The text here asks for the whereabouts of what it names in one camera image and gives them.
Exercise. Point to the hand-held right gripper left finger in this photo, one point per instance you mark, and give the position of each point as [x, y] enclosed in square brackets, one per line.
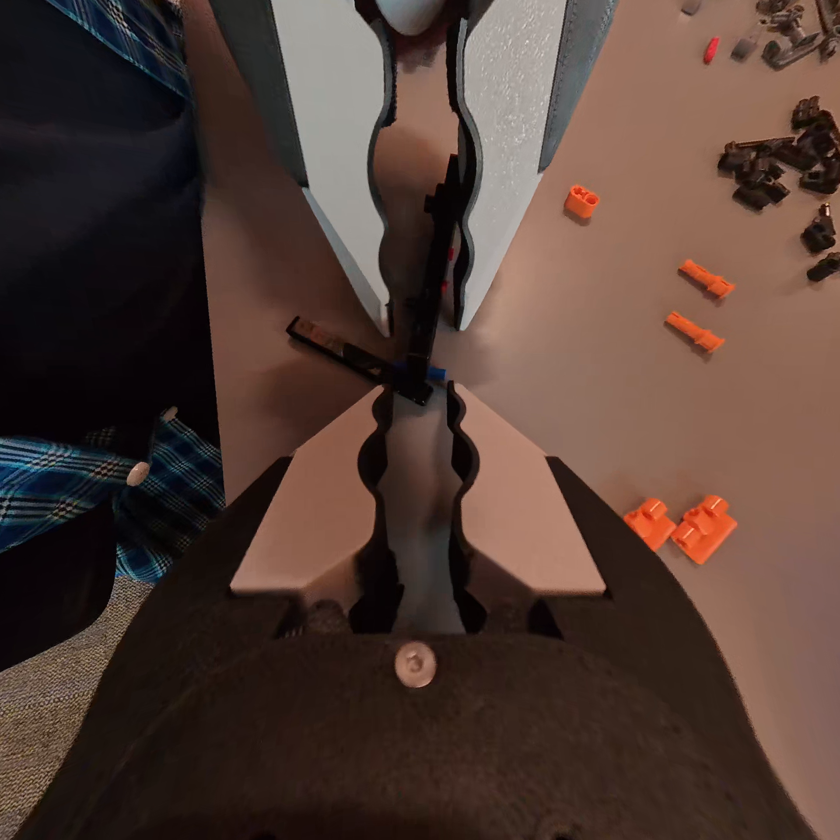
[308, 525]

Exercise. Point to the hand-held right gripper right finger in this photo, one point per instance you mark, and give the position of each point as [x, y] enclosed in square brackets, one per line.
[531, 525]

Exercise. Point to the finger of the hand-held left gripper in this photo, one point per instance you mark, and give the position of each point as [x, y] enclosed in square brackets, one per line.
[512, 98]
[328, 98]

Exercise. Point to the short black lego beam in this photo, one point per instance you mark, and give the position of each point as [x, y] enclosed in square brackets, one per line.
[328, 344]

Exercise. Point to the long black lego beam assembly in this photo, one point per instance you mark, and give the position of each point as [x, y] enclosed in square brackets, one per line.
[433, 295]

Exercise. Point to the orange lego pin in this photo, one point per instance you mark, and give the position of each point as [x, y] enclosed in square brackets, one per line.
[705, 279]
[694, 331]

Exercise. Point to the orange lego T connector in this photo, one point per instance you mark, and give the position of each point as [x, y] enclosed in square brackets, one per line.
[649, 525]
[703, 531]

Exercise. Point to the orange two-hole lego connector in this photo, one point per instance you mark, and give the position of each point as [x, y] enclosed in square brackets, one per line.
[581, 202]

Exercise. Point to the small red lego piece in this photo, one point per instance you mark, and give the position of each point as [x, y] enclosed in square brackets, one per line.
[711, 51]

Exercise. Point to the pile of black lego pieces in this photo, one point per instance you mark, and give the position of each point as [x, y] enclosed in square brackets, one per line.
[754, 177]

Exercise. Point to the pile of grey lego pieces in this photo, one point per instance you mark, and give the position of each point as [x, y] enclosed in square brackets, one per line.
[781, 49]

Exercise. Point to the blue plaid shirt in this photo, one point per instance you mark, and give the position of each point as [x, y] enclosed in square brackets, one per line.
[52, 479]

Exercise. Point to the black chair armrest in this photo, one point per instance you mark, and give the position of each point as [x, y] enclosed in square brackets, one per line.
[46, 590]

